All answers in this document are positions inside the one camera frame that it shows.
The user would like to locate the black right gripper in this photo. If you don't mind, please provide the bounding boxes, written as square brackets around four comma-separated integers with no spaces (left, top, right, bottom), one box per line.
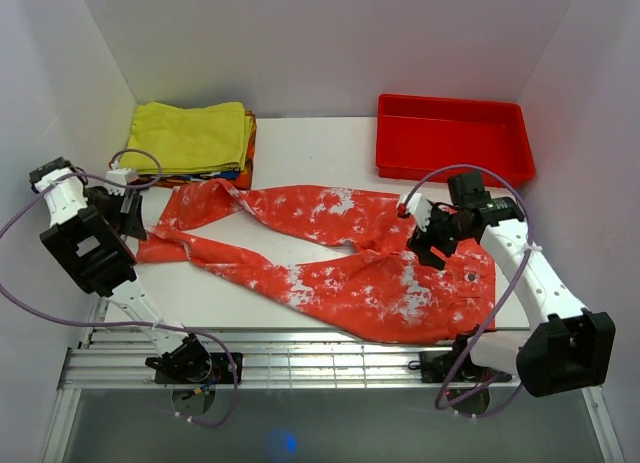
[406,199,472,271]

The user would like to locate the red white tie-dye trousers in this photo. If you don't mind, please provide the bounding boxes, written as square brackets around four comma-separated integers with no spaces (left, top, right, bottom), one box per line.
[137,180,496,344]

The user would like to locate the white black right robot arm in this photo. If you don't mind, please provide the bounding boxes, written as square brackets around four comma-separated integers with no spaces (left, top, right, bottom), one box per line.
[398,164,616,397]

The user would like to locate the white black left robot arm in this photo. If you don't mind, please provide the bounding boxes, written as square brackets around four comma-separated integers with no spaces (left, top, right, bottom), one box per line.
[29,157,213,383]

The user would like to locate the folded yellow trousers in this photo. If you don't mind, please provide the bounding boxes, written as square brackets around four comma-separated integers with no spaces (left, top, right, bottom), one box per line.
[119,102,248,175]

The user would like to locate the folded orange patterned trousers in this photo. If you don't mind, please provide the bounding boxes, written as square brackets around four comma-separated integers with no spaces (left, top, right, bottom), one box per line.
[156,110,257,190]

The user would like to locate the red plastic tray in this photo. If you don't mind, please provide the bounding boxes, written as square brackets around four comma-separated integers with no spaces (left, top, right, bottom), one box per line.
[375,94,536,188]

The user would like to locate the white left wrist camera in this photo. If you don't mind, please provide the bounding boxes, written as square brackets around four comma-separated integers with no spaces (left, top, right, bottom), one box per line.
[105,168,138,186]

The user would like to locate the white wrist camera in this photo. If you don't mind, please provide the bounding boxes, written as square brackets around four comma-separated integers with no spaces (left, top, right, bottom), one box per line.
[397,193,434,232]
[105,168,138,186]

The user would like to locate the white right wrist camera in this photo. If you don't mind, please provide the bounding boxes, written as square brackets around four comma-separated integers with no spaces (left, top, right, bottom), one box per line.
[397,193,434,232]

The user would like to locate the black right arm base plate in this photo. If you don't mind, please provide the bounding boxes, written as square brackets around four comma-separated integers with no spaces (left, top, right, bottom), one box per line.
[407,351,512,383]

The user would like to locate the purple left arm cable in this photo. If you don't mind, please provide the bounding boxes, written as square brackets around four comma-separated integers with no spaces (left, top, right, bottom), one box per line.
[0,149,241,428]

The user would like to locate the aluminium table edge rail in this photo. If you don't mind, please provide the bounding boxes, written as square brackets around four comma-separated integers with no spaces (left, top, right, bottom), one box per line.
[58,326,601,390]

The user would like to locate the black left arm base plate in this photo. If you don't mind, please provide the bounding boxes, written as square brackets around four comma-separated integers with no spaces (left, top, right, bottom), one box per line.
[153,352,233,385]

